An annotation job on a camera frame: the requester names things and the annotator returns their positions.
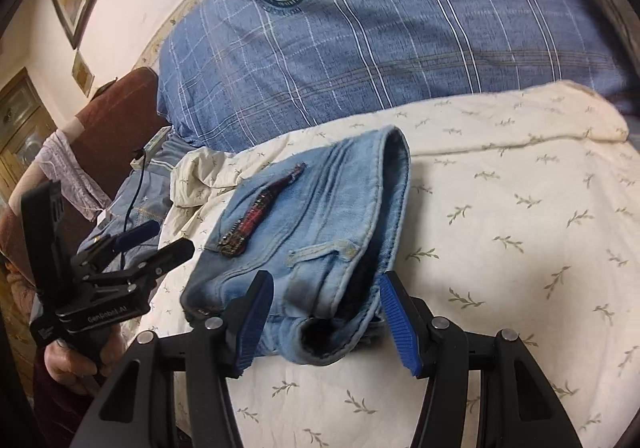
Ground light blue denim pants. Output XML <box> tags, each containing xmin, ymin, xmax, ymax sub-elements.
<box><xmin>180</xmin><ymin>125</ymin><xmax>412</xmax><ymax>369</ymax></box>

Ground person's left forearm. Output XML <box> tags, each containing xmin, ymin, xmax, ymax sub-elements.
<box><xmin>30</xmin><ymin>368</ymin><xmax>108</xmax><ymax>448</ymax></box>

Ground white plastic device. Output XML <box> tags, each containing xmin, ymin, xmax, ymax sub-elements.
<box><xmin>144</xmin><ymin>125</ymin><xmax>173</xmax><ymax>154</ymax></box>

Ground beige striped pillow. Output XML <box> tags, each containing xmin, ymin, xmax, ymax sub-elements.
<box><xmin>567</xmin><ymin>0</ymin><xmax>640</xmax><ymax>94</ymax></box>

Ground blue plaid pillow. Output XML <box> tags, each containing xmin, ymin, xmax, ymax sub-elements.
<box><xmin>156</xmin><ymin>0</ymin><xmax>640</xmax><ymax>154</ymax></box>

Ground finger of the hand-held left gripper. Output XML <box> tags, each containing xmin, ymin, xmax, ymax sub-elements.
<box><xmin>77</xmin><ymin>219</ymin><xmax>162</xmax><ymax>275</ymax></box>
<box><xmin>89</xmin><ymin>238</ymin><xmax>197</xmax><ymax>290</ymax></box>

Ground light blue denim garment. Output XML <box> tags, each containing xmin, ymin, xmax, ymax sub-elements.
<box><xmin>77</xmin><ymin>135</ymin><xmax>193</xmax><ymax>274</ymax></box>

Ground cream leaf-print blanket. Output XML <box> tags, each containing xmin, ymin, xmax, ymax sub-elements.
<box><xmin>120</xmin><ymin>80</ymin><xmax>640</xmax><ymax>448</ymax></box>

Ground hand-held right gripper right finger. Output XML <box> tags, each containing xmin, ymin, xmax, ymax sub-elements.
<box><xmin>378</xmin><ymin>272</ymin><xmax>576</xmax><ymax>448</ymax></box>

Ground small framed wall picture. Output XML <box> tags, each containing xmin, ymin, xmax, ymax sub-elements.
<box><xmin>71</xmin><ymin>49</ymin><xmax>96</xmax><ymax>96</ymax></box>

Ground person's left hand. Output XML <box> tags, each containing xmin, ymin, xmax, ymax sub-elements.
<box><xmin>44</xmin><ymin>323</ymin><xmax>131</xmax><ymax>396</ymax></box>

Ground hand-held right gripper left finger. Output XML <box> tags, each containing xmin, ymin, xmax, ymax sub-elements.
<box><xmin>85</xmin><ymin>270</ymin><xmax>276</xmax><ymax>448</ymax></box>

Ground black cable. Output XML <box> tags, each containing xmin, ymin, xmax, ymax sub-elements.
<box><xmin>120</xmin><ymin>148</ymin><xmax>151</xmax><ymax>259</ymax></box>

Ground wooden glass-door cabinet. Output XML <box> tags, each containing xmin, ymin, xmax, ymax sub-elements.
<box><xmin>0</xmin><ymin>67</ymin><xmax>58</xmax><ymax>209</ymax></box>

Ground lavender lace cloth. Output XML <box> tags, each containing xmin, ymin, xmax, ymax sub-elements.
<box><xmin>41</xmin><ymin>130</ymin><xmax>113</xmax><ymax>223</ymax></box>

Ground brown headboard with lilac cloth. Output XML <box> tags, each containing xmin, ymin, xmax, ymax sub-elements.
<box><xmin>0</xmin><ymin>65</ymin><xmax>173</xmax><ymax>279</ymax></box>

